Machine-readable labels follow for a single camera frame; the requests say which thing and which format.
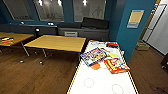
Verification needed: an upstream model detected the cardboard box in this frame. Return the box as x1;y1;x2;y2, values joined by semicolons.
134;40;151;52

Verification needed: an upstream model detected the white air hockey table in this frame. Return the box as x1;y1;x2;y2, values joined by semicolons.
66;39;140;94

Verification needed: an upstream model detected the small red table clutter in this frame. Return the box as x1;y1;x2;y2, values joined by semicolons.
1;36;15;45

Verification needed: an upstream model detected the yellow wall sign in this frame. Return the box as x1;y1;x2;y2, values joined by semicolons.
126;9;145;30

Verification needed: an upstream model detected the black and red item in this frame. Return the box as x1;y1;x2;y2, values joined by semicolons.
105;41;120;49

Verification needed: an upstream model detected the orange round disc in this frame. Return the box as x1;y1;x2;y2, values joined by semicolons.
91;63;101;71

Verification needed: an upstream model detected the dark grey sofa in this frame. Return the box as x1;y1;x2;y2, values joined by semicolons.
57;17;111;42

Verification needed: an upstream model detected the black sofa cushion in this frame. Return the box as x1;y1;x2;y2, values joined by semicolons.
81;17;110;30

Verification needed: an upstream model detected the dark low bench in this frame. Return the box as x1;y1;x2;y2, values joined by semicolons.
0;23;59;38

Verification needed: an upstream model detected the white framed door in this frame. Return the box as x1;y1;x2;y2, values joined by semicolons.
143;3;168;57

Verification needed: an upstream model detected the yellow wooden table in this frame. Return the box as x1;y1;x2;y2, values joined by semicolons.
0;31;36;57
23;34;87;65

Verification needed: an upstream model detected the dark framed interior window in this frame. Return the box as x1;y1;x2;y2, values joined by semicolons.
72;0;107;24
2;0;35;22
33;0;66;23

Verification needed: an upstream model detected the red board game box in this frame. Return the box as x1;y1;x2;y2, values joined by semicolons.
103;57;131;75

